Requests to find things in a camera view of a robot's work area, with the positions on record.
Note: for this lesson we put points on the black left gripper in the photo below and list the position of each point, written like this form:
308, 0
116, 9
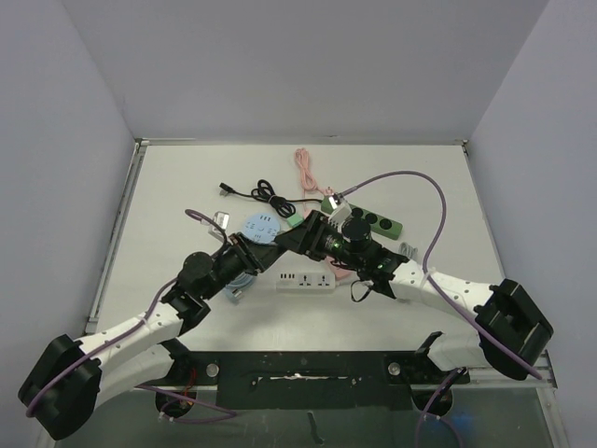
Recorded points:
255, 258

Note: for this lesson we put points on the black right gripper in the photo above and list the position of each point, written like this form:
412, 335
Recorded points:
311, 232

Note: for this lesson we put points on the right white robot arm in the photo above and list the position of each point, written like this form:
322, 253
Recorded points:
511, 331

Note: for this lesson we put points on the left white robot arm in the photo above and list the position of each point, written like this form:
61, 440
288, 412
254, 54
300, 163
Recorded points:
63, 388

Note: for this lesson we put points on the round blue power strip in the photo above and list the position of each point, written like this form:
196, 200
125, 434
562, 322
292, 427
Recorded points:
261, 228

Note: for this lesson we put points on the white power strip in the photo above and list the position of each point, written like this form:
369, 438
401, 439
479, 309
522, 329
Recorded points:
306, 283

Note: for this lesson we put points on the pink power strip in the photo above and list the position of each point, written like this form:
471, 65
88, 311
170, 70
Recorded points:
340, 274

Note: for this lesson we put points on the green power strip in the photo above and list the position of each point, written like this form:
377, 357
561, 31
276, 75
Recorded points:
383, 226

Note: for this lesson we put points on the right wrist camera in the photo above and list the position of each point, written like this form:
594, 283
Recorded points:
340, 209

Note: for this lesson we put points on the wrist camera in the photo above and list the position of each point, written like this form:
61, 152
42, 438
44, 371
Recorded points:
220, 225
340, 209

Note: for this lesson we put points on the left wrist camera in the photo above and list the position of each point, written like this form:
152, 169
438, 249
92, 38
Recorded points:
220, 225

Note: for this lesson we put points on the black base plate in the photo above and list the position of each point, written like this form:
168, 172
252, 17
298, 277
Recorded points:
308, 380

